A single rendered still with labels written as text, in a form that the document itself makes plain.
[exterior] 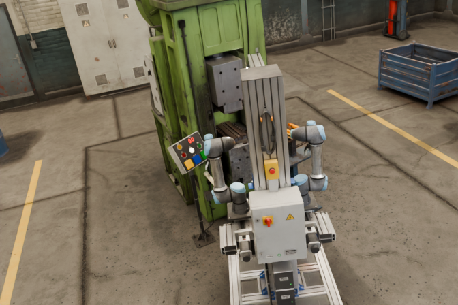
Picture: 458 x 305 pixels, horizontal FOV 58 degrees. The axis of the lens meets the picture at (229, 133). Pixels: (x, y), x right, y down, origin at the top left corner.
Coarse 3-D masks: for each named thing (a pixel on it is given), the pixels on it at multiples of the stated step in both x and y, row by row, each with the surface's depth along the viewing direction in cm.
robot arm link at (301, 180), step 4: (296, 176) 328; (300, 176) 327; (304, 176) 326; (308, 176) 328; (296, 180) 323; (300, 180) 322; (304, 180) 322; (308, 180) 323; (296, 184) 324; (300, 184) 322; (304, 184) 323; (308, 184) 322; (300, 188) 324; (304, 188) 323; (308, 188) 323; (300, 192) 326; (304, 192) 326
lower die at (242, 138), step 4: (220, 124) 450; (228, 124) 446; (232, 124) 445; (220, 128) 440; (224, 128) 439; (232, 128) 434; (236, 128) 435; (220, 132) 434; (224, 132) 431; (228, 132) 429; (232, 132) 425; (240, 132) 425; (220, 136) 433; (228, 136) 422; (232, 136) 419; (236, 136) 416; (244, 136) 419; (236, 140) 417; (240, 140) 419; (244, 140) 421
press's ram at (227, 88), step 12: (216, 60) 395; (228, 60) 389; (240, 60) 387; (216, 72) 381; (228, 72) 386; (216, 84) 386; (228, 84) 391; (240, 84) 396; (216, 96) 391; (228, 96) 395; (240, 96) 401
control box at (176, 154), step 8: (192, 136) 386; (176, 144) 374; (184, 144) 379; (192, 144) 384; (176, 152) 371; (184, 152) 376; (192, 152) 381; (176, 160) 374; (184, 160) 374; (192, 160) 379; (184, 168) 372; (192, 168) 377
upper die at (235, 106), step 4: (240, 100) 403; (212, 104) 426; (224, 104) 398; (228, 104) 399; (232, 104) 400; (236, 104) 402; (240, 104) 404; (220, 108) 406; (224, 108) 398; (228, 108) 400; (232, 108) 402; (236, 108) 404; (240, 108) 405; (224, 112) 400; (228, 112) 402
